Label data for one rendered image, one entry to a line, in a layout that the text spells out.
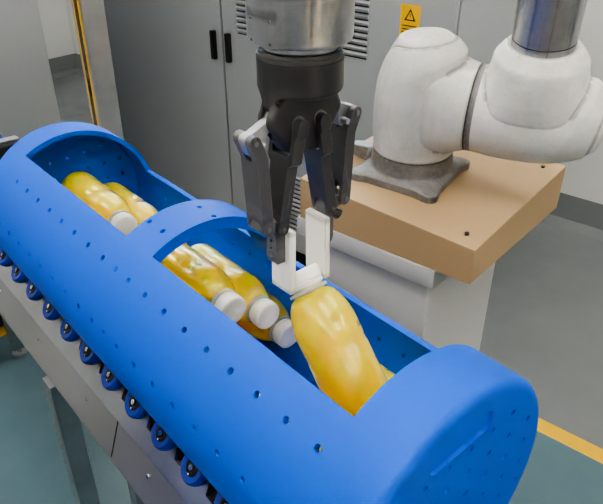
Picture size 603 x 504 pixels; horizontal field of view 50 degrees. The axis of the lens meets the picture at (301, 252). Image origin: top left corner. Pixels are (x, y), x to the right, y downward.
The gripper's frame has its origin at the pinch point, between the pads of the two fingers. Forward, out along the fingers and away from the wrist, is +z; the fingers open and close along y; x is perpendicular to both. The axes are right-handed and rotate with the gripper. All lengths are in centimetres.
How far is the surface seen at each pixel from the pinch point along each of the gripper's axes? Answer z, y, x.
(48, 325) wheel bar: 35, 11, -55
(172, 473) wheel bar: 35.5, 11.2, -13.1
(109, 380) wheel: 31.6, 10.7, -30.7
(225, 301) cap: 12.8, 0.8, -13.4
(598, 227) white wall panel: 125, -265, -78
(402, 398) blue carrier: 5.1, 3.6, 17.2
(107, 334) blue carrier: 15.6, 13.4, -20.4
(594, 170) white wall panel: 97, -266, -87
